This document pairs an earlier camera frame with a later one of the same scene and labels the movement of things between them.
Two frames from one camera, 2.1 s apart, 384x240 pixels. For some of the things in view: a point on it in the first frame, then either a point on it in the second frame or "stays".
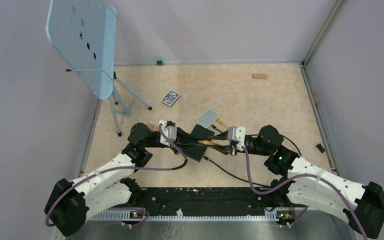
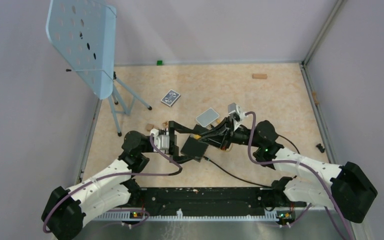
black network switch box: (199, 133) stays
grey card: (207, 118) stays
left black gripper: (184, 140) → (173, 150)
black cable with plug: (214, 127) stays
